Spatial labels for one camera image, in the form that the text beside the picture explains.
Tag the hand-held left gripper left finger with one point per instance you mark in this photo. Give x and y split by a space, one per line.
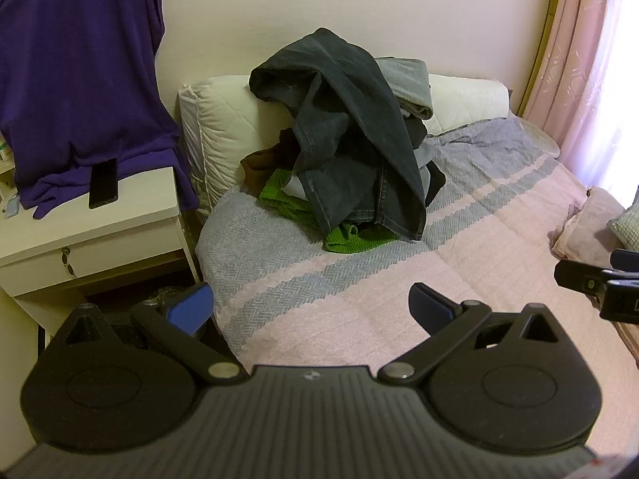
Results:
192 307

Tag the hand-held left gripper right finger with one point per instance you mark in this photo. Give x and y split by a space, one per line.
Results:
424 307

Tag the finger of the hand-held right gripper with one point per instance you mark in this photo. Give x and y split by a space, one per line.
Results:
626 259
581 277

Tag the dark grey jeans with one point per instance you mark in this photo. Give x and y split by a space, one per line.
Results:
349 134

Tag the green pillow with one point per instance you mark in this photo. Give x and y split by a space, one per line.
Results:
626 227

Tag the folded pink cloth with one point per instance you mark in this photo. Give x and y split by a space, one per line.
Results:
584 229

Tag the striped pink grey blanket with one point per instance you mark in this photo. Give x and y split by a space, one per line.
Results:
399 264

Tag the white nightstand drawer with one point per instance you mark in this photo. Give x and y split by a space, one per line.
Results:
125 254

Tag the green garment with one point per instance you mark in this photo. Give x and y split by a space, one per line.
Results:
344 242

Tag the white nightstand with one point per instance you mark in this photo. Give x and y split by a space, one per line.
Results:
135 219

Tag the black garment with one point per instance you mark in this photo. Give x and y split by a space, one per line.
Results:
435 182

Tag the keys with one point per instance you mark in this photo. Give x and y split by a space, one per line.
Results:
67 259

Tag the black phone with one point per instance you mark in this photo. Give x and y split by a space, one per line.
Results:
103 184

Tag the brown garment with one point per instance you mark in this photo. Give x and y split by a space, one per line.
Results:
257 167

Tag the pink curtain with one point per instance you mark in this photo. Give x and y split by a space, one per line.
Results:
579 85

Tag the white quilted pillow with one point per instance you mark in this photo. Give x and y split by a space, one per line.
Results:
224 119
464 102

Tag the small grey-blue object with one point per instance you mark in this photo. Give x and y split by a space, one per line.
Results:
11 207

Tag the grey garment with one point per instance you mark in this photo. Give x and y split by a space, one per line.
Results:
405 85

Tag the purple garment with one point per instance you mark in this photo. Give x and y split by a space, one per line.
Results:
75 60

